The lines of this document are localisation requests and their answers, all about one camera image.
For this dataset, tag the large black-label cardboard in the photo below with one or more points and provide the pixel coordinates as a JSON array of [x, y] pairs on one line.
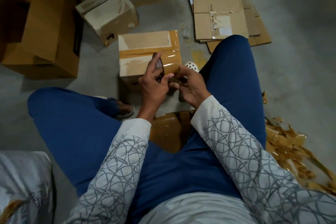
[[47, 32]]

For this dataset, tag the person's right hand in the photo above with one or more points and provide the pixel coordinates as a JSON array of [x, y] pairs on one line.
[[193, 87]]

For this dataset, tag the person's left hand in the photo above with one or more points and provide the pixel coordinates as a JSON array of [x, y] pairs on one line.
[[152, 90]]

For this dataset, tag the person's grey shirt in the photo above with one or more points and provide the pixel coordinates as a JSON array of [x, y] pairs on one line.
[[199, 209]]

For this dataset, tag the person's white clog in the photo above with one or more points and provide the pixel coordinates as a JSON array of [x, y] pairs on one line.
[[123, 108], [191, 66]]

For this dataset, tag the person's blue trousers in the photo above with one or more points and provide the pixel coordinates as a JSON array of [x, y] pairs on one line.
[[73, 126]]

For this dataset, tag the flat brown cardboard sheet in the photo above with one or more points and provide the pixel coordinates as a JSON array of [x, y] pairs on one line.
[[260, 32]]

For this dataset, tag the brown plastic-wrapped stool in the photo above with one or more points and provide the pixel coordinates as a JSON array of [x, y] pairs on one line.
[[170, 132]]

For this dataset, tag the person's left forearm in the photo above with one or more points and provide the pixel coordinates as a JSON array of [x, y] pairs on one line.
[[113, 179]]

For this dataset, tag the crumpled brown tape scraps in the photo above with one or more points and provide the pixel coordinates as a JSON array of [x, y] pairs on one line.
[[299, 153]]

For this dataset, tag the brown packing tape roll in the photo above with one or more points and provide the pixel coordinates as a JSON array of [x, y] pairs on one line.
[[158, 69]]

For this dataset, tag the person's right white clog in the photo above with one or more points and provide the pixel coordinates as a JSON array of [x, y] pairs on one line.
[[191, 66]]

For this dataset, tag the person's left white clog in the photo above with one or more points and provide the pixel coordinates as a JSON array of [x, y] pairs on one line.
[[123, 108]]

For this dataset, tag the small cardboard box being taped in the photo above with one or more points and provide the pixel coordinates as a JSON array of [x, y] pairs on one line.
[[141, 45]]

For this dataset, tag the person's right forearm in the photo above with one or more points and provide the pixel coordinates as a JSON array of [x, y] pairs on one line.
[[257, 168]]

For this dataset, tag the white woven sack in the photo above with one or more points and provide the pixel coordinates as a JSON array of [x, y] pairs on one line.
[[23, 187]]

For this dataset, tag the small brown cardboard box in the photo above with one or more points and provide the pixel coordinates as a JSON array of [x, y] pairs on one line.
[[107, 14]]

